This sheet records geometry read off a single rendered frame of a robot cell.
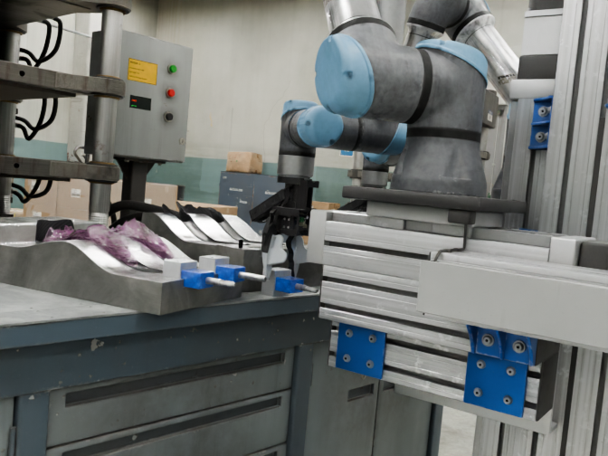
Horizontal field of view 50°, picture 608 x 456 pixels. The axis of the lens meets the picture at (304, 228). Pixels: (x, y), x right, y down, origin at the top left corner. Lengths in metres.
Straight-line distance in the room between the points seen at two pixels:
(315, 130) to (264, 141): 8.14
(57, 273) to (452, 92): 0.74
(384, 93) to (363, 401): 0.99
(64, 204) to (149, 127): 3.58
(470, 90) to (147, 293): 0.60
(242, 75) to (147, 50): 7.48
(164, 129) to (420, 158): 1.39
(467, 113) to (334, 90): 0.21
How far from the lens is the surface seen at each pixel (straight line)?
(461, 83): 1.03
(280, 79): 9.32
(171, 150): 2.29
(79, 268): 1.20
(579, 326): 0.82
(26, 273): 1.30
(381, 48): 0.99
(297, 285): 1.32
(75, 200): 5.68
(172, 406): 1.31
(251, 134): 9.46
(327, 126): 1.19
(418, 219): 1.01
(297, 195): 1.30
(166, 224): 1.55
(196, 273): 1.12
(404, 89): 0.98
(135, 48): 2.22
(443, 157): 1.01
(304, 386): 1.54
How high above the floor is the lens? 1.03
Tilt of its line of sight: 4 degrees down
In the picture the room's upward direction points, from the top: 5 degrees clockwise
